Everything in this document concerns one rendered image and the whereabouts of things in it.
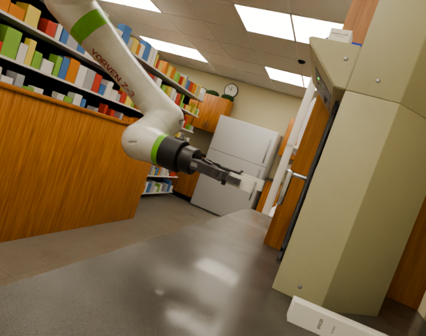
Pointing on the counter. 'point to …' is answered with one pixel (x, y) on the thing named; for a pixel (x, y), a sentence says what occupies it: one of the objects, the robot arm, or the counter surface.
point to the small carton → (346, 36)
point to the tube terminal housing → (370, 168)
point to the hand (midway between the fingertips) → (252, 184)
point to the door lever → (288, 185)
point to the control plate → (322, 89)
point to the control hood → (333, 65)
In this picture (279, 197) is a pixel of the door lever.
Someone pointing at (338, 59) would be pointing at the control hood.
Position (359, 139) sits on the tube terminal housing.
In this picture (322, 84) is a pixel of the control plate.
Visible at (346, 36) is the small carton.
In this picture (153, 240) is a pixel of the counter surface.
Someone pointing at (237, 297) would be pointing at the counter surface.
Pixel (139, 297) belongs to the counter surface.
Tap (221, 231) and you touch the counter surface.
